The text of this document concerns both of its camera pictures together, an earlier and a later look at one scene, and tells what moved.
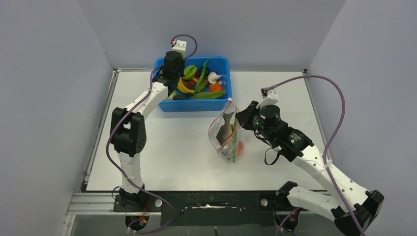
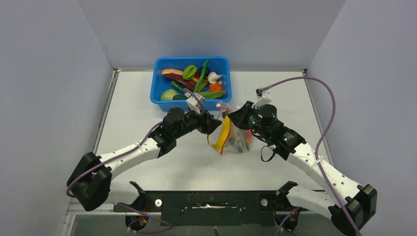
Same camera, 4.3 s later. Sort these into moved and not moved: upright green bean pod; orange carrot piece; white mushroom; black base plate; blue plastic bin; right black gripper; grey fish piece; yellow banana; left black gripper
Moved: grey fish piece; yellow banana; left black gripper
Not moved: orange carrot piece; upright green bean pod; right black gripper; white mushroom; blue plastic bin; black base plate
